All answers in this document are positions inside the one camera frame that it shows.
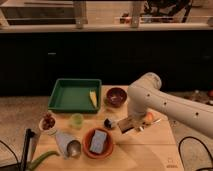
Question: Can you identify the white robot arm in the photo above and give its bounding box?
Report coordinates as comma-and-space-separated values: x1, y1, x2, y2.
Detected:
127, 72, 213, 139

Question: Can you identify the purple bowl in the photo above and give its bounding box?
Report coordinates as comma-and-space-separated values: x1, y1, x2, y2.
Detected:
106, 87, 127, 108

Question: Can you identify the white bowl of grapes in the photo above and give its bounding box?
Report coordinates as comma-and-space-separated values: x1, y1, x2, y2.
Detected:
39, 113, 57, 135

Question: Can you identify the grey cloth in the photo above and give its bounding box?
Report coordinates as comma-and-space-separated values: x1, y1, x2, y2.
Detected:
55, 131, 76, 159

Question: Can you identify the blue sponge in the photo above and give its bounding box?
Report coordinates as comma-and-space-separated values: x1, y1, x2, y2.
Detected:
90, 130, 107, 154

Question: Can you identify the green cucumber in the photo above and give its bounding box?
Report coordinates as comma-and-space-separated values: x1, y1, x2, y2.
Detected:
27, 151, 59, 171

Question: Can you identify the silver metal cup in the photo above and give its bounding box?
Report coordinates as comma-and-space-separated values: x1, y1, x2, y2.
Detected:
67, 140, 81, 157

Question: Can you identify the black-headed dish brush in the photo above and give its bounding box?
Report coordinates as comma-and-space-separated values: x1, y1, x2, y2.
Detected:
104, 118, 117, 129

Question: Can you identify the red apple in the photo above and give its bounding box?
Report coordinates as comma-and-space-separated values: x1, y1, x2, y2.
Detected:
145, 112, 154, 125

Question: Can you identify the green plastic tray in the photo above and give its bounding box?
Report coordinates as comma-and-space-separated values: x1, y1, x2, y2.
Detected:
48, 78, 102, 114

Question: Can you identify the orange bowl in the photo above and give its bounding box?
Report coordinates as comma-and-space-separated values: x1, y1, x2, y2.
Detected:
82, 127, 114, 159

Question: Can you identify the black camera stand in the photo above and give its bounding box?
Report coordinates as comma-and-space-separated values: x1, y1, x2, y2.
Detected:
20, 128, 35, 171

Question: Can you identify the yellow corn cob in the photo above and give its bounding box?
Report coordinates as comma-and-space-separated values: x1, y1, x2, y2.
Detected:
89, 91, 98, 108

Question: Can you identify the small green cup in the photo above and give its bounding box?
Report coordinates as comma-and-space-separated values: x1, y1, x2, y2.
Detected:
70, 113, 84, 129

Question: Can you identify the black cable right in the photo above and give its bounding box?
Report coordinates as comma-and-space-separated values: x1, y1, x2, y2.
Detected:
177, 135, 213, 171

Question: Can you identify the wooden block eraser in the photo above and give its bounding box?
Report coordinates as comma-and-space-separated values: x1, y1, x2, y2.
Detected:
118, 118, 133, 134

